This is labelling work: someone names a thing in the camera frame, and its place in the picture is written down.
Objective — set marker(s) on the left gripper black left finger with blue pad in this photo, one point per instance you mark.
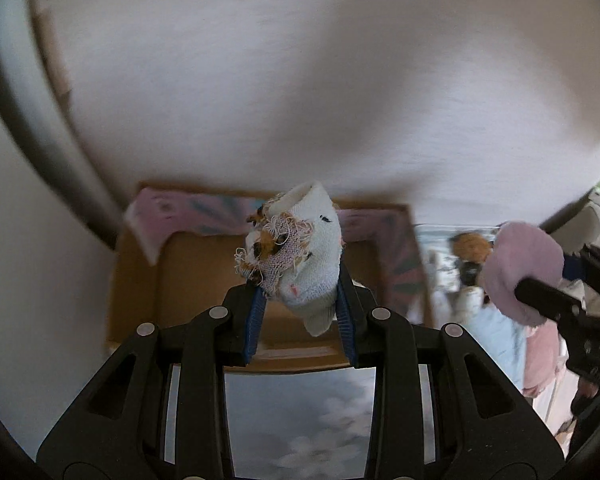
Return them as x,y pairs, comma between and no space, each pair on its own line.
156,408

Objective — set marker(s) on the pink plush pig toy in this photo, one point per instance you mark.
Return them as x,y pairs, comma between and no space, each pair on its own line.
542,359

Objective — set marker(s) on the floral blue bed sheet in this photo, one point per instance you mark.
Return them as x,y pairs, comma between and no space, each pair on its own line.
442,409

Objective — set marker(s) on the brown cardboard box pink lining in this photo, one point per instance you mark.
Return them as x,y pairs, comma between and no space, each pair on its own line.
182,249

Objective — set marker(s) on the pink fluffy slipper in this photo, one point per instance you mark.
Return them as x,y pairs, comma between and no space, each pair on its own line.
520,250

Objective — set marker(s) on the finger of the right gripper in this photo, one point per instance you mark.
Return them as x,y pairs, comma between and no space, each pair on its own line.
549,301

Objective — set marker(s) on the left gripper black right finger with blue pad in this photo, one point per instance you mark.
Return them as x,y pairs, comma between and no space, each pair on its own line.
443,409

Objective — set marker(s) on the brown teddy bear toy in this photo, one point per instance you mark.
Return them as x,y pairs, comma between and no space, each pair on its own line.
470,250

